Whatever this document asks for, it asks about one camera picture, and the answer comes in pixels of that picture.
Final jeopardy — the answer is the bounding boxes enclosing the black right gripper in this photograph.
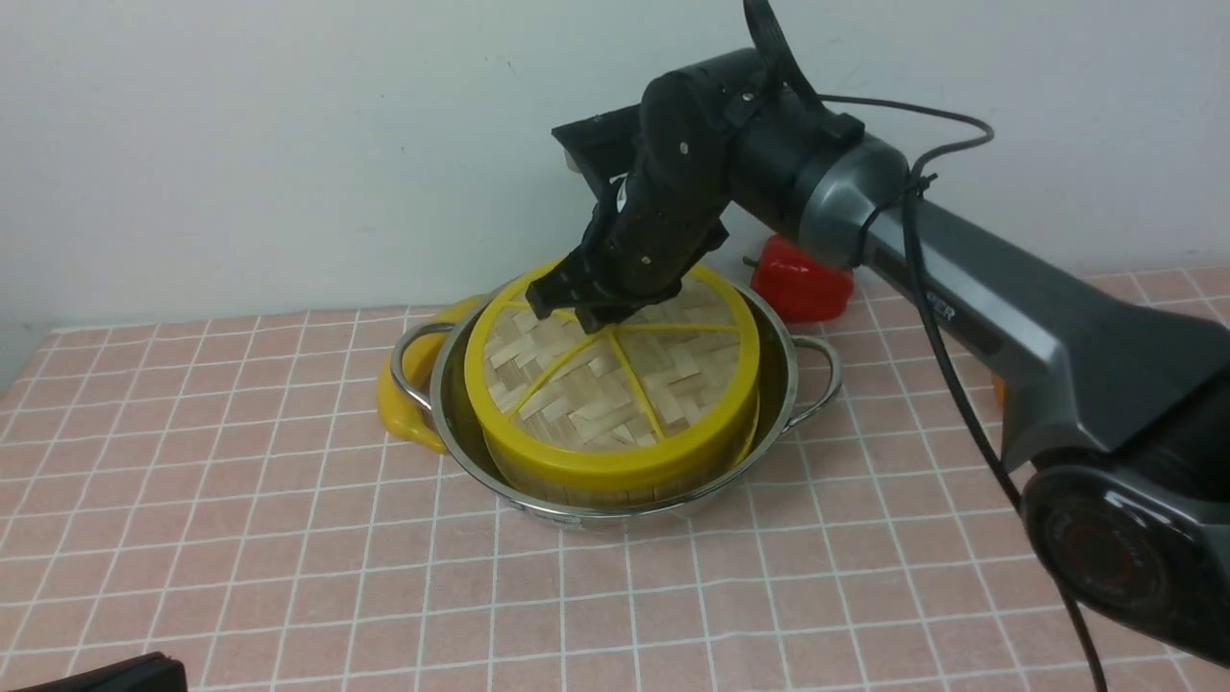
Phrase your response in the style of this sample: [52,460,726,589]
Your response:
[526,69,760,334]

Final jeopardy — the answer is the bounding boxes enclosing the yellow-rimmed woven steamer lid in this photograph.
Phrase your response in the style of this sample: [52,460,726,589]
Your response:
[464,265,763,429]

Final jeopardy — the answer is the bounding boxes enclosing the yellow-rimmed bamboo steamer basket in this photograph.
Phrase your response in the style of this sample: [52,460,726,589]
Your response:
[476,374,760,506]

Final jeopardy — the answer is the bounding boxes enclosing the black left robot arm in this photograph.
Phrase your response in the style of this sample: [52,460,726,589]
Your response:
[18,651,189,692]

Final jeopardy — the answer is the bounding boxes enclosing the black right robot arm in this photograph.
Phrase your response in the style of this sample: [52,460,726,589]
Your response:
[529,1,1229,667]

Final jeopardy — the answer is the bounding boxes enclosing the stainless steel pot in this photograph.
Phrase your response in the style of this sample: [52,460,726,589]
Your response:
[439,285,843,533]

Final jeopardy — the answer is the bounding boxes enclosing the yellow banana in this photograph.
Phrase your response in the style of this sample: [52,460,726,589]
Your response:
[375,295,490,460]

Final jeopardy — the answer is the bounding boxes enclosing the red bell pepper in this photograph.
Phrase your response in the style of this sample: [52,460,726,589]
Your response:
[743,235,855,324]

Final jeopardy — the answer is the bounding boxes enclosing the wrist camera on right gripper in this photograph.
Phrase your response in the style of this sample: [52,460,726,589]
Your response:
[551,104,640,200]

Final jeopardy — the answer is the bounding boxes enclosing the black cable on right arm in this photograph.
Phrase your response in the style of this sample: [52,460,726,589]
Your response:
[817,93,1111,692]

